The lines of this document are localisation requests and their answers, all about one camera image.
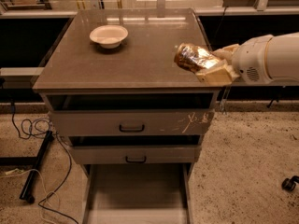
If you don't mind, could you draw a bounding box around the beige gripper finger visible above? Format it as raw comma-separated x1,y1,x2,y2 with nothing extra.
212,44,240,63
196,60,239,86

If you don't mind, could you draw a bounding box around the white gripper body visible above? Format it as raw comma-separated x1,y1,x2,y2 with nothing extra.
232,35,273,84

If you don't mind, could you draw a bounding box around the crushed orange can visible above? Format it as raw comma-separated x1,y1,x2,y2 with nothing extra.
174,43,221,73

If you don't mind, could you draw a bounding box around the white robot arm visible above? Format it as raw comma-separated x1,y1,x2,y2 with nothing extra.
196,33,299,87

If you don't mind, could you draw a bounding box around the top grey drawer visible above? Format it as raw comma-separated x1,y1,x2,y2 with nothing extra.
49,109,214,137

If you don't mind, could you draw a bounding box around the grey drawer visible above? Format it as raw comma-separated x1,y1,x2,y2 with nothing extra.
49,109,214,137
68,145,201,164
82,163,193,224

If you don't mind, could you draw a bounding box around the grey drawer cabinet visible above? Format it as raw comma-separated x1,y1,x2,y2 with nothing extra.
32,8,223,224

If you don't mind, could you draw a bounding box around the middle grey drawer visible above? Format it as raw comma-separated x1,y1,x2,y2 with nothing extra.
68,145,201,164

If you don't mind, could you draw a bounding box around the bottom grey drawer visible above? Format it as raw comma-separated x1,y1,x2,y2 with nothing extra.
82,163,193,224

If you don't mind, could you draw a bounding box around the white paper bowl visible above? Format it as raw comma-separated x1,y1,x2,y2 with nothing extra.
90,25,128,49

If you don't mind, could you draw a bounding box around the black caster wheel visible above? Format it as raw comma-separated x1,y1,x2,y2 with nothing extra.
281,175,299,191

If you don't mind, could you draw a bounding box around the black metal stand leg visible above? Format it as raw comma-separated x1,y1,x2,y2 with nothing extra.
0,131,54,203

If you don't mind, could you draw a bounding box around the left grey metal rail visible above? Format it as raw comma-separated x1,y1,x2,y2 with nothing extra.
0,67,43,89

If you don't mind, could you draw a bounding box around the black floor cable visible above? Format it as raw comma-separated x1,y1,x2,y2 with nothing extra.
8,100,80,224

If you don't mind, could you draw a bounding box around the white floor cable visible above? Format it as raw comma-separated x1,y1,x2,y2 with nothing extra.
0,167,61,224

